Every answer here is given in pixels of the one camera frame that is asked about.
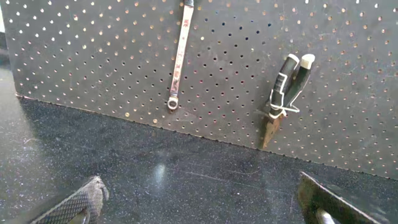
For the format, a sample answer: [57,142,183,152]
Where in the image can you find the black and white pliers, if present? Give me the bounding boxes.
[260,53,316,150]

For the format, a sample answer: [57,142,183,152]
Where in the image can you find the black pegboard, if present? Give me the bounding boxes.
[0,0,398,181]

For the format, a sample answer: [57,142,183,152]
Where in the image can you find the wrench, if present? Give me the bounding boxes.
[167,0,195,111]

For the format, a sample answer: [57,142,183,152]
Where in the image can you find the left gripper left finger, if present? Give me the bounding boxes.
[29,175,110,224]

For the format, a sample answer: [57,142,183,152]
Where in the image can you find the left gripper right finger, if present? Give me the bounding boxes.
[297,171,382,224]

